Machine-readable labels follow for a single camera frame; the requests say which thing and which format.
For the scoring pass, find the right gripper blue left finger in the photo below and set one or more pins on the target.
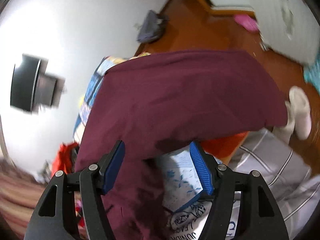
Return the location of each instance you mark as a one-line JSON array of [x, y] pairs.
[[109, 166]]

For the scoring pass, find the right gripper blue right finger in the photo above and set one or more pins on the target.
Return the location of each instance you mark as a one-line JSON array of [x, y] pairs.
[[205, 165]]

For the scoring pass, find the maroon garment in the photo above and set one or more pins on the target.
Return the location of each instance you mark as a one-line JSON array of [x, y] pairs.
[[251, 97]]

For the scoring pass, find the orange cartoon fleece blanket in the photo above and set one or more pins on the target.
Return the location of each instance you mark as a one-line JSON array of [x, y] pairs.
[[223, 147]]

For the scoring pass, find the blue patchwork bedspread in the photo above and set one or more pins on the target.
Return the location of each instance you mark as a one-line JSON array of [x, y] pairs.
[[180, 179]]

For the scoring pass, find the red folded garment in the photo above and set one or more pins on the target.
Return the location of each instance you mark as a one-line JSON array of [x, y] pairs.
[[65, 158]]

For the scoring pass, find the striped red curtain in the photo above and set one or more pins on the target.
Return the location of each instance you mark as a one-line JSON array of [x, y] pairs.
[[20, 193]]

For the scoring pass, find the grey striped trouser leg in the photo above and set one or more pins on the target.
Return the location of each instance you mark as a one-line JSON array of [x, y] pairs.
[[295, 190]]

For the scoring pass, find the white sock foot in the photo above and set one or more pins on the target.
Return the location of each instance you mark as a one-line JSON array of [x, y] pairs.
[[298, 117]]

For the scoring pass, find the grey backpack on floor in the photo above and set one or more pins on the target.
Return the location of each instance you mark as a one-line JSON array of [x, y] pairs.
[[153, 27]]

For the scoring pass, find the pink slipper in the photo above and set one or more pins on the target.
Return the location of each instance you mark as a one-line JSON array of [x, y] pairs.
[[247, 22]]

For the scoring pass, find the black wall television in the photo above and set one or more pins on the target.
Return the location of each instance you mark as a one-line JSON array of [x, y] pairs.
[[24, 80]]

